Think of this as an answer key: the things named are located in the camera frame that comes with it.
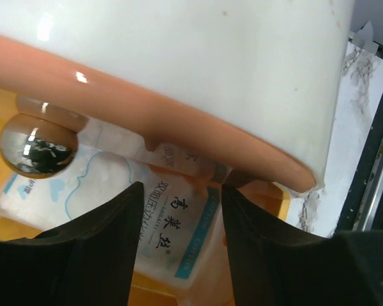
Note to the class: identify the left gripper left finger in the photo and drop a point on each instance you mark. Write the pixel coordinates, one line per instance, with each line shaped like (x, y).
(86, 261)

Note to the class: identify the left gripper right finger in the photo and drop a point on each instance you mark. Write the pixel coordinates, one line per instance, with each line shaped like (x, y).
(274, 263)

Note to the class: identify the white packet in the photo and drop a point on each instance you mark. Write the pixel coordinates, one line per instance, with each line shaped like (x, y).
(181, 241)

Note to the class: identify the white cylinder appliance orange lid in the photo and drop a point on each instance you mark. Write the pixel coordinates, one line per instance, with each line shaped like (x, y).
(249, 86)

